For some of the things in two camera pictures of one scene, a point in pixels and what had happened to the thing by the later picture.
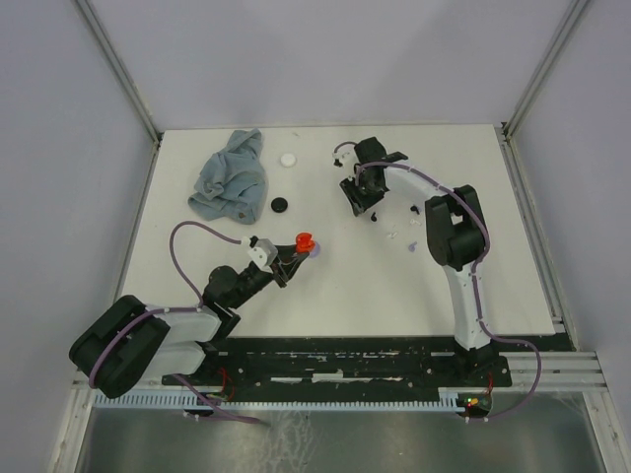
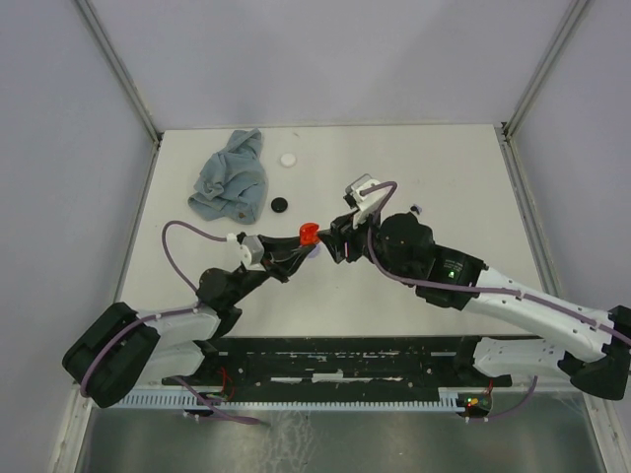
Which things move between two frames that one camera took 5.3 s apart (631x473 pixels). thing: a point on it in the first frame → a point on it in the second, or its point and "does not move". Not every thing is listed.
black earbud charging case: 279,204 does not move
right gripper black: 358,206 → 341,231
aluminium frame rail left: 120,69 does not move
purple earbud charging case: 315,252 does not move
